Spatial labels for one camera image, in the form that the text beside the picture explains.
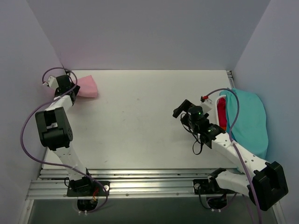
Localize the pink t shirt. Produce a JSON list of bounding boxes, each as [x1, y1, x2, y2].
[[74, 75, 98, 98]]

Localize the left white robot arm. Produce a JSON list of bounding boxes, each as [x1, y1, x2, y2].
[[35, 75, 94, 196]]

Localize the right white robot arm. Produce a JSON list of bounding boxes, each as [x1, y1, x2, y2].
[[173, 99, 289, 211]]

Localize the red garment in basket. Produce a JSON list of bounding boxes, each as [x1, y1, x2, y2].
[[217, 98, 227, 127]]

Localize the white laundry basket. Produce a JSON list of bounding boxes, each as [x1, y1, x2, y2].
[[215, 95, 226, 125]]

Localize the teal t shirt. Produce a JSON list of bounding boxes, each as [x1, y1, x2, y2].
[[220, 88, 269, 159]]

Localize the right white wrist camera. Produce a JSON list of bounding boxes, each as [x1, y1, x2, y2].
[[200, 96, 214, 113]]

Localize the black thin cable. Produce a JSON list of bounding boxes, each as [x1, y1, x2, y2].
[[181, 119, 205, 155]]

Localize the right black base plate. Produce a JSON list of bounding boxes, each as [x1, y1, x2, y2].
[[192, 179, 235, 195]]

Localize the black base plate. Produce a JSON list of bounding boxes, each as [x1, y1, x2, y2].
[[66, 183, 107, 197], [192, 179, 235, 195]]

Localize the aluminium mounting rail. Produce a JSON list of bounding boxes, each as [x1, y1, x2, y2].
[[26, 168, 280, 199]]

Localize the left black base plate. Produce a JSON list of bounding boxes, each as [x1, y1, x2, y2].
[[66, 183, 107, 197]]

